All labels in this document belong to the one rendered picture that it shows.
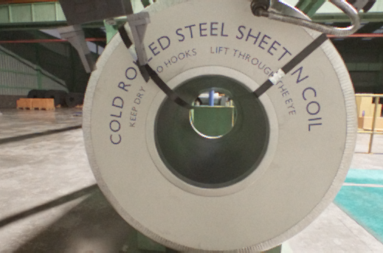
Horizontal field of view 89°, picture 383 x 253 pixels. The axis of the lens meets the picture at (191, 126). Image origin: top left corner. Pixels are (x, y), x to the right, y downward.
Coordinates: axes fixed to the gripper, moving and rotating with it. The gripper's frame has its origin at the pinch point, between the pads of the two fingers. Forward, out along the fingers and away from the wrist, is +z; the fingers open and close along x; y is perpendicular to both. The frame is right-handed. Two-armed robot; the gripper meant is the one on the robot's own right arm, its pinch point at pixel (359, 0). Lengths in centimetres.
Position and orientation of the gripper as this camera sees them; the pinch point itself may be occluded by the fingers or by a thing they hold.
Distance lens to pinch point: 86.0
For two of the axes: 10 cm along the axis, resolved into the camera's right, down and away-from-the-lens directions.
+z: -1.8, 5.5, 8.2
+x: -4.4, 7.0, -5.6
